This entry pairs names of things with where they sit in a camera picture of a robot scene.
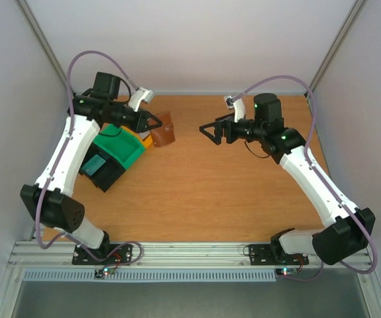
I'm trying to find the brown leather card holder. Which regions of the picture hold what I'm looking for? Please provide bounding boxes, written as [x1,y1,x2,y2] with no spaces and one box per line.
[150,111,176,148]

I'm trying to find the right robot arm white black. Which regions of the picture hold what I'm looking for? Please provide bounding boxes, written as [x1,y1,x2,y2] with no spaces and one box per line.
[199,93,376,265]

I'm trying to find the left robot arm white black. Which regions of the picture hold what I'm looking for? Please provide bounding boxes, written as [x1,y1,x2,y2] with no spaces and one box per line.
[20,72,162,264]

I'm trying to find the teal card in black bin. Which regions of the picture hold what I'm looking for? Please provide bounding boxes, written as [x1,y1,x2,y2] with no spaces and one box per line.
[82,154,106,176]

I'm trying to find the yellow plastic bin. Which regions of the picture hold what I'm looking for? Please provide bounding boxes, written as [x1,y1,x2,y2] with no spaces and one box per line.
[134,132,153,148]

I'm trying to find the green plastic bin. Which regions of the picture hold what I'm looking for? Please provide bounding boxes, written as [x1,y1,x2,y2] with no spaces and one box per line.
[93,124,145,170]

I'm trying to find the black plastic bin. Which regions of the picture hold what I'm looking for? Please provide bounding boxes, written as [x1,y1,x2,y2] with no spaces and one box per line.
[79,143,126,192]

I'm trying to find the right small circuit board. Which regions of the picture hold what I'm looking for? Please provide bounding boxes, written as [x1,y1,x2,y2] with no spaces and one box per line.
[276,267,299,276]

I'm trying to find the small circuit board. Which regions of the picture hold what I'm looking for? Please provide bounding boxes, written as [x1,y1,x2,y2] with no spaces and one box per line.
[276,267,299,276]
[93,268,116,279]

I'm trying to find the left small circuit board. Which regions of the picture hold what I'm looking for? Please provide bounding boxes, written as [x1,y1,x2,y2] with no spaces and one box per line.
[93,268,116,279]

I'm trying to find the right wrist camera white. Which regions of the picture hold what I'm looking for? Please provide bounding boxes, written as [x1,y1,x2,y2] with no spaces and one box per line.
[224,96,246,123]

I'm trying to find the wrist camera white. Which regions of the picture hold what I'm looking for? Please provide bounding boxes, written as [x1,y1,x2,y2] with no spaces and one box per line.
[224,96,246,123]
[128,87,154,112]

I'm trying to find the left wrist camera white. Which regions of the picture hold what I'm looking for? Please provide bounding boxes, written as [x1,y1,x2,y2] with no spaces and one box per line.
[128,87,154,112]

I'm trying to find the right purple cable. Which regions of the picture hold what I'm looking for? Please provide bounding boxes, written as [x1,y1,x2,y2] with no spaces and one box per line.
[229,74,380,282]

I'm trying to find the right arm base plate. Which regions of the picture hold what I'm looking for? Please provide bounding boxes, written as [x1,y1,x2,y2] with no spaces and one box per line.
[243,244,309,266]

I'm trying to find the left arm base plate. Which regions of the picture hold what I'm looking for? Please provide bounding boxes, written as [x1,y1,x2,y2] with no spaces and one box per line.
[72,244,133,266]

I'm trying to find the aluminium front rail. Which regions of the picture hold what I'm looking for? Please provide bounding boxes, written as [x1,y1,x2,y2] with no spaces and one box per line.
[7,240,373,269]

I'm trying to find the grey slotted cable duct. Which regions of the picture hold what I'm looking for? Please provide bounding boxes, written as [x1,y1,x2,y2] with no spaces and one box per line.
[23,268,276,283]

